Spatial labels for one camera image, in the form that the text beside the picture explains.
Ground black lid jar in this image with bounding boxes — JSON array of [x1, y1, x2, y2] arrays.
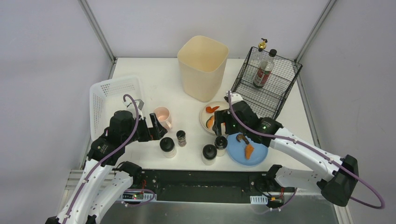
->
[[160, 137, 177, 158], [214, 136, 228, 157], [202, 144, 217, 166]]

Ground soy sauce bottle red label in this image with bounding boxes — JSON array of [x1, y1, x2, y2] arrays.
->
[[253, 49, 277, 88]]

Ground clear glass bottle gold cap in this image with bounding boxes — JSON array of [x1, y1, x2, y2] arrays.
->
[[251, 38, 268, 68]]

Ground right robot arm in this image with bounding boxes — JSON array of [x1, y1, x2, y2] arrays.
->
[[212, 101, 359, 207]]

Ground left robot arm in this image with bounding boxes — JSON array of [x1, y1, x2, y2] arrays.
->
[[46, 110, 168, 224]]

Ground dark curved food piece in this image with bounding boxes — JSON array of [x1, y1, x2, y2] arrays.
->
[[236, 133, 250, 145]]

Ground orange food piece top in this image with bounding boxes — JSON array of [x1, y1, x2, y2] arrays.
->
[[205, 106, 220, 114]]

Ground orange dark food piece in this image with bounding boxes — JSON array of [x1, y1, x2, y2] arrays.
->
[[205, 115, 215, 129]]

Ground beige plate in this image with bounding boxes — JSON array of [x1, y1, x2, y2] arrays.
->
[[199, 101, 229, 135]]

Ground pink mug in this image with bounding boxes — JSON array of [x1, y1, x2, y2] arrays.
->
[[154, 106, 172, 130]]

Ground small dark spice jar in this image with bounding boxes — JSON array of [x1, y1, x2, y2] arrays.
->
[[176, 130, 186, 147]]

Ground blue plate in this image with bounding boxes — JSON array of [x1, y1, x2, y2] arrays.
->
[[227, 133, 269, 167]]

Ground orange fried food piece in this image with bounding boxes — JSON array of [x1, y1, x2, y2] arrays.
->
[[245, 144, 255, 160]]

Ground white plastic basket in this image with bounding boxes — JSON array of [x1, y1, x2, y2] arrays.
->
[[89, 75, 147, 140]]

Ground beige plastic bin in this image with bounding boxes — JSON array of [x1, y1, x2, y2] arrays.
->
[[177, 35, 229, 102]]

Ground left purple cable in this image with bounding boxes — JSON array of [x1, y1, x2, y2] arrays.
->
[[62, 93, 141, 224]]

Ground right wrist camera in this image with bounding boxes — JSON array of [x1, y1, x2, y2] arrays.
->
[[224, 91, 243, 105]]

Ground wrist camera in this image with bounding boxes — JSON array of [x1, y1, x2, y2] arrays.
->
[[123, 98, 144, 119], [224, 91, 243, 105]]

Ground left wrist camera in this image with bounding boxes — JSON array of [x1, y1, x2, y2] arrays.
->
[[123, 98, 144, 119]]

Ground black wire basket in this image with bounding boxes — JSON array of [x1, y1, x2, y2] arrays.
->
[[231, 47, 303, 119]]

